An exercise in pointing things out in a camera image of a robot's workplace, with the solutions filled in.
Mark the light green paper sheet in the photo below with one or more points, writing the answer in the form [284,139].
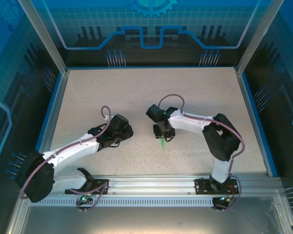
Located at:
[162,145]

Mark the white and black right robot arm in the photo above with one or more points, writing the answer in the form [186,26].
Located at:
[185,122]

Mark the small board with green light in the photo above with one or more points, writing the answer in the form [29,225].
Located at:
[84,200]
[222,200]

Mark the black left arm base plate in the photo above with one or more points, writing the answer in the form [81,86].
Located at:
[100,182]

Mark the aluminium mounting rail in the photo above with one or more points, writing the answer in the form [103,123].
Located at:
[151,185]

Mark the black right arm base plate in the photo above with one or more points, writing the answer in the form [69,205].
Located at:
[202,182]

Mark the aluminium side rail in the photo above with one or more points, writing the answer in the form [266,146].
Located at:
[52,122]
[253,122]

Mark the aluminium frame post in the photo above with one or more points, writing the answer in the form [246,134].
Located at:
[255,36]
[44,36]

